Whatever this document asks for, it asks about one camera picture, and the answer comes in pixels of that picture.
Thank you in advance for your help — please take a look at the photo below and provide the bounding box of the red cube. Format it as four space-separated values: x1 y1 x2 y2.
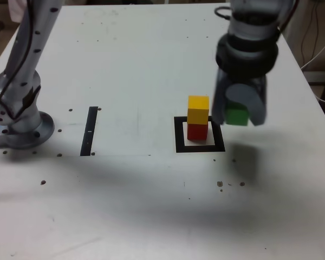
186 123 209 141

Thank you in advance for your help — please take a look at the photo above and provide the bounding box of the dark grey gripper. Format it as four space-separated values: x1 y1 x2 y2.
211 69 269 127

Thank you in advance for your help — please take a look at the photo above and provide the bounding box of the black tape square outline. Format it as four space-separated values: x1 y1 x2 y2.
173 115 226 154

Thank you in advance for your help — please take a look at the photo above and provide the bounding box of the green cube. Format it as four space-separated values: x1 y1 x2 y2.
224 102 250 127

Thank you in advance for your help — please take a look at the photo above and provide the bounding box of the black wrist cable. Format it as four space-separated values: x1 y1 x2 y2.
214 6 233 21

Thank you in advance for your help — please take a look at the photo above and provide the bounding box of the yellow cube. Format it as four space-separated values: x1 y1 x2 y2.
187 95 210 125

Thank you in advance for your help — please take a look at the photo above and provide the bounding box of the black tape strip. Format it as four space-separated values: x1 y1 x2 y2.
80 106 99 157

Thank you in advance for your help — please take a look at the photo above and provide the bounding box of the white cable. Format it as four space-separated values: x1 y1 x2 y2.
300 35 325 71

